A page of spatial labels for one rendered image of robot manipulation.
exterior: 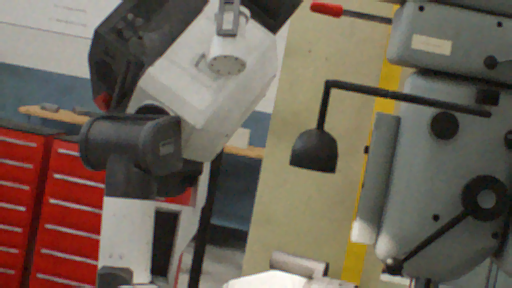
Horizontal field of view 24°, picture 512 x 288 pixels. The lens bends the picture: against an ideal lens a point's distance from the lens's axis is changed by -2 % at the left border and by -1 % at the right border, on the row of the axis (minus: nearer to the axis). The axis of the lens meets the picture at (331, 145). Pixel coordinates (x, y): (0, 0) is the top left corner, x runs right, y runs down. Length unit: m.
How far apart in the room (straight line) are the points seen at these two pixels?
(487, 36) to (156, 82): 0.62
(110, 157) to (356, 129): 1.66
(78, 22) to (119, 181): 9.09
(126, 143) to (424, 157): 0.53
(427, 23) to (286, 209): 1.92
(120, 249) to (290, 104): 1.66
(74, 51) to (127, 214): 9.10
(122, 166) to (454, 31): 0.62
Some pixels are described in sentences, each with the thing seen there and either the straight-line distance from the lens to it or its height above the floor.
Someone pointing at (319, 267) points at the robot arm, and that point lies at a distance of 1.97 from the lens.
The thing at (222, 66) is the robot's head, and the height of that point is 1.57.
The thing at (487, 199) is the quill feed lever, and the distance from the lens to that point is 1.79.
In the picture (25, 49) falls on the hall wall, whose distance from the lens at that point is 11.20.
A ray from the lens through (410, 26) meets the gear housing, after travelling 1.78.
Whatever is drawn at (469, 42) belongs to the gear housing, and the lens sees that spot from 1.79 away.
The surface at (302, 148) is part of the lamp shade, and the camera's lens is 1.78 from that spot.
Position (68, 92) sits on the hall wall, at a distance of 11.10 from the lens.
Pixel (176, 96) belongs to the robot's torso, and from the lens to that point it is 2.10.
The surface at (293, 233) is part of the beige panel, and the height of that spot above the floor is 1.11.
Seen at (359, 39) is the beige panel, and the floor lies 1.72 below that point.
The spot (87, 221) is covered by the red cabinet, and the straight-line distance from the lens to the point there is 6.55.
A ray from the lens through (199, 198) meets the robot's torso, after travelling 2.46.
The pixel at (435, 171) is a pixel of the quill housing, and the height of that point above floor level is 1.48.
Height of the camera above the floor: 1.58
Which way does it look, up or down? 3 degrees down
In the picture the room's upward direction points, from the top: 11 degrees clockwise
